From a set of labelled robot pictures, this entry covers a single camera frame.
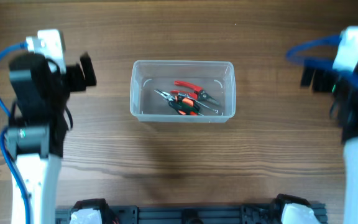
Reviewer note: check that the red handled wire cutters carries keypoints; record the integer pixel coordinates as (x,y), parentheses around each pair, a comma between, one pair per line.
(196,92)

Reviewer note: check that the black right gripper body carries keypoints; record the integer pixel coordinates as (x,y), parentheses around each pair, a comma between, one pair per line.
(325,81)

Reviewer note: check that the silver wrench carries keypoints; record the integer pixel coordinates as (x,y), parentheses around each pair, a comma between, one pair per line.
(202,104)

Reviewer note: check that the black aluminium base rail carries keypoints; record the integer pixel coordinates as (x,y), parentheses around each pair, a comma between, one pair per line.
(237,214)

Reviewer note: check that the clear plastic container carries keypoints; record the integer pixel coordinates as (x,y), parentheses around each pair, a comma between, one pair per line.
(217,78)

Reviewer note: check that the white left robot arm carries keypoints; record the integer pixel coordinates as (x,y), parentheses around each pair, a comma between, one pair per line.
(32,142)

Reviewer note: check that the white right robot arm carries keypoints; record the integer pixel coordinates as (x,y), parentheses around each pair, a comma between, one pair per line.
(331,64)

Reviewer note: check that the green handled screwdriver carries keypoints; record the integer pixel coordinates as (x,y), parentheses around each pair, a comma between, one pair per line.
(193,110)

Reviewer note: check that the black red screwdriver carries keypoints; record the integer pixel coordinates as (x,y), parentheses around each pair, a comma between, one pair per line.
(177,106)

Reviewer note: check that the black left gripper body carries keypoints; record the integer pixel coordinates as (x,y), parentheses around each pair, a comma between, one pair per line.
(74,79)

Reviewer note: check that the orange black needle-nose pliers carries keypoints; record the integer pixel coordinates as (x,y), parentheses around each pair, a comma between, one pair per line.
(168,97)

